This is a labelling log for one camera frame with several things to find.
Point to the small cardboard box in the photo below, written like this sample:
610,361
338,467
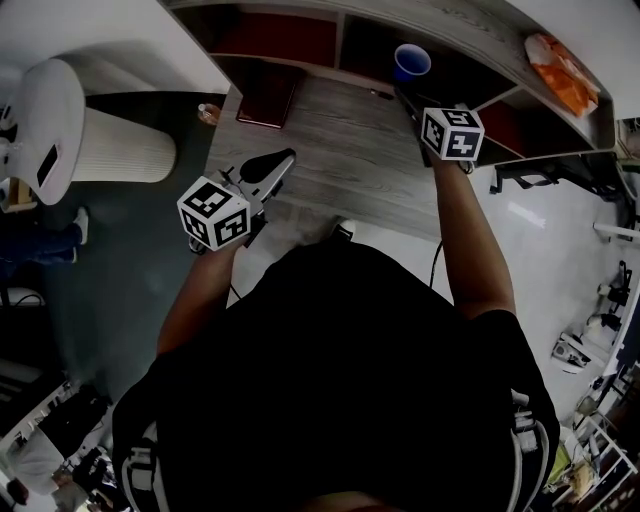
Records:
17,196

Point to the small black pen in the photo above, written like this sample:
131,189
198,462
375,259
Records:
382,94

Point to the dark red book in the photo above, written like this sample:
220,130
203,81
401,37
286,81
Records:
265,102

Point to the grey wood-grain table top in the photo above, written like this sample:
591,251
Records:
350,165

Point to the white metal rack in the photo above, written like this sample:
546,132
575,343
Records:
600,460

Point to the black smartphone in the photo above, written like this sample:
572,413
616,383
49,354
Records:
48,165

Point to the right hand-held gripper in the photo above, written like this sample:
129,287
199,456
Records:
452,135

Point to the blue plastic cup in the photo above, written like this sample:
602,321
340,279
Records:
412,60

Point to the person's black shirt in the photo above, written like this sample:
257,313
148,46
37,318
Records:
340,390

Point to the orange plastic bag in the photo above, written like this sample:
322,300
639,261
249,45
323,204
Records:
562,75

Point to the white round pedestal table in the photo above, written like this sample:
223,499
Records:
55,115

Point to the person's shoe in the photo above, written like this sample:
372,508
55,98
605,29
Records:
330,231

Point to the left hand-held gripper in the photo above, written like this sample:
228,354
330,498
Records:
212,217

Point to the person's left forearm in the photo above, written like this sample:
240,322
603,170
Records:
197,300

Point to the person's right forearm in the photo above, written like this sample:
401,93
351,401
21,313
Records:
472,240

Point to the small white floor device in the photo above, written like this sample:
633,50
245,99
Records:
571,353

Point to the grey wooden shelf desk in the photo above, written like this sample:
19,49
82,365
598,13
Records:
480,30

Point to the small brown bottle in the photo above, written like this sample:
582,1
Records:
208,114

